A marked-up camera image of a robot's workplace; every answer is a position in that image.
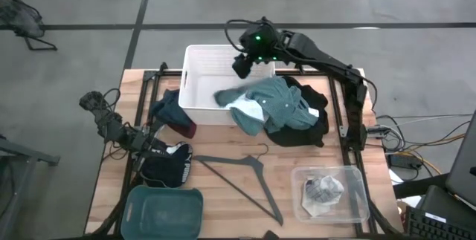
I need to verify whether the maroon cloth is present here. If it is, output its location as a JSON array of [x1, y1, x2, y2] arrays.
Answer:
[[177, 120, 198, 140]]

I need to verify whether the teal dotted shirt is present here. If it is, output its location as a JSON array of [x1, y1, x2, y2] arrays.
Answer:
[[213, 76, 320, 137]]

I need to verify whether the white cloth with grey checks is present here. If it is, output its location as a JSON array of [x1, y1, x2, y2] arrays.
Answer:
[[300, 175, 345, 218]]

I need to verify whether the navy blue cloth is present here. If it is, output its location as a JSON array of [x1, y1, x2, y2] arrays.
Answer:
[[149, 88, 193, 129]]

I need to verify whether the black Puma print cloth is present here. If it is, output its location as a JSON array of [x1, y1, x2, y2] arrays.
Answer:
[[141, 141, 194, 189]]

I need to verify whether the white perforated plastic basket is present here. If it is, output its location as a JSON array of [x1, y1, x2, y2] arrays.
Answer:
[[178, 45, 276, 126]]

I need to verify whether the black clothes hanger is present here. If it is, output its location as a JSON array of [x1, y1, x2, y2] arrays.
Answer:
[[192, 143, 284, 227]]

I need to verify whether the grey metal stand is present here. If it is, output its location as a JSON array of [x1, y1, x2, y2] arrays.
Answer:
[[0, 135, 61, 240]]

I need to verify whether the grey USB hub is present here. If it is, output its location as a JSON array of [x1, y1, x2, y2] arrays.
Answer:
[[367, 124, 392, 139]]

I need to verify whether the clear plastic container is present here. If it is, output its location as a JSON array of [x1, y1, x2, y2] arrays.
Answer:
[[290, 165, 371, 225]]

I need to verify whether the black mesh chair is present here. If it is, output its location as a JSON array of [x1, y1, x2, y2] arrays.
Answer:
[[0, 0, 59, 52]]

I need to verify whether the black power adapter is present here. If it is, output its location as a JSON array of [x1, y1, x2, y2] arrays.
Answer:
[[387, 152, 424, 170]]

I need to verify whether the black laptop stand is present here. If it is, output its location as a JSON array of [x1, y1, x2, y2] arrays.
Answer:
[[393, 172, 476, 230]]

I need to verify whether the grey laptop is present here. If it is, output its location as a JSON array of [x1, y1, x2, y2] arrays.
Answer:
[[445, 110, 476, 207]]

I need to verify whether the black keyboard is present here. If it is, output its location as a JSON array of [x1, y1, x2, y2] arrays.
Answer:
[[404, 205, 476, 240]]

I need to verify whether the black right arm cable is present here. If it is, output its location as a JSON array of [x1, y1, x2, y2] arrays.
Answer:
[[224, 19, 263, 53]]

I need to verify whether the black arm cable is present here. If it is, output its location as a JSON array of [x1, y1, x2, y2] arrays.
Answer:
[[224, 19, 263, 53], [99, 87, 123, 117]]

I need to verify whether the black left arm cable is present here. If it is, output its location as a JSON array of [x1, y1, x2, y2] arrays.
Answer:
[[99, 87, 123, 117]]

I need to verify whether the black aluminium rig frame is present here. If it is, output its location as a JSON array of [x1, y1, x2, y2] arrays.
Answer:
[[111, 61, 405, 240]]

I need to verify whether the yellow cable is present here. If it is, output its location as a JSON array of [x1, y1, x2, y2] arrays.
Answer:
[[405, 134, 468, 176]]

